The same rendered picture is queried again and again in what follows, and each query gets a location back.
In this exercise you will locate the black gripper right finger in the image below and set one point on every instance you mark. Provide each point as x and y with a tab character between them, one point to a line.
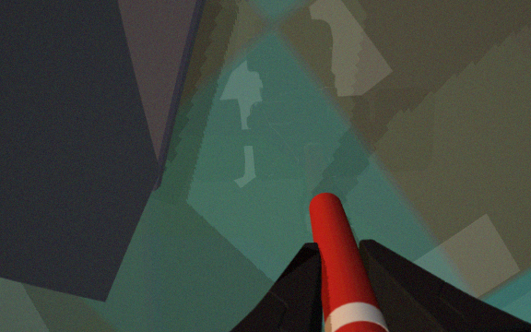
413	300

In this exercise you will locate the red peg with white band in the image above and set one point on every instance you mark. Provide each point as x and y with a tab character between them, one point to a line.
348	299

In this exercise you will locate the dark grey panel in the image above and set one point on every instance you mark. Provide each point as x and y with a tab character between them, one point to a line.
89	92

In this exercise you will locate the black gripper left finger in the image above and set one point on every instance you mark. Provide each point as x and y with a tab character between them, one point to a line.
293	303

